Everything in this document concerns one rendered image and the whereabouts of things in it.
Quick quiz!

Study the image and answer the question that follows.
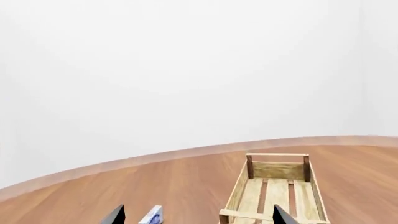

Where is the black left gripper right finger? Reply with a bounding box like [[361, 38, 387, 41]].
[[272, 203, 300, 224]]

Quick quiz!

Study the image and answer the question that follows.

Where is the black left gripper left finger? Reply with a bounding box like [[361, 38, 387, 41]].
[[100, 204, 126, 224]]

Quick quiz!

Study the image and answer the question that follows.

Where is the light wooden slatted tray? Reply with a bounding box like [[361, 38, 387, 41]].
[[218, 152, 331, 224]]

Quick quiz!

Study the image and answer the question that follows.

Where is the white and blue box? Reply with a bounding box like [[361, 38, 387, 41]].
[[137, 205, 165, 224]]

